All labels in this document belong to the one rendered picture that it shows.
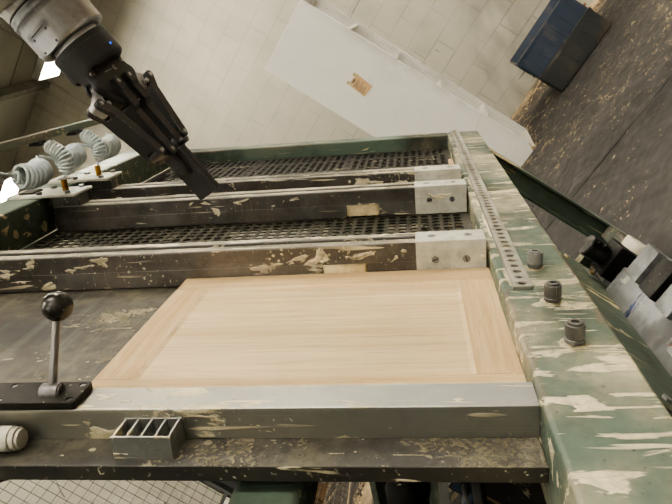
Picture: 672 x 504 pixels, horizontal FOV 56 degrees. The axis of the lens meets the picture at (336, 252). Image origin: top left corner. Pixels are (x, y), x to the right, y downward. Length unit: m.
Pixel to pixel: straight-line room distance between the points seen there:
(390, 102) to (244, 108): 2.14
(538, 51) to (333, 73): 1.56
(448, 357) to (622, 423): 0.26
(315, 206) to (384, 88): 3.38
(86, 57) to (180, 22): 5.95
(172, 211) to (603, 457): 1.30
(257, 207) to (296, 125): 4.95
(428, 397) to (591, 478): 0.20
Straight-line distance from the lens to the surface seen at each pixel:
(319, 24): 4.95
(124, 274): 1.30
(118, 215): 1.77
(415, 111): 4.95
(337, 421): 0.74
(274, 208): 1.63
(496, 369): 0.84
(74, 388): 0.86
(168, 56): 6.86
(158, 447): 0.76
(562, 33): 5.31
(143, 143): 0.82
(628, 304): 1.05
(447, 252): 1.16
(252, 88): 6.61
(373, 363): 0.86
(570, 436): 0.67
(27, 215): 1.79
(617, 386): 0.76
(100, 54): 0.83
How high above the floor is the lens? 1.22
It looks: 4 degrees down
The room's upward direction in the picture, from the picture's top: 59 degrees counter-clockwise
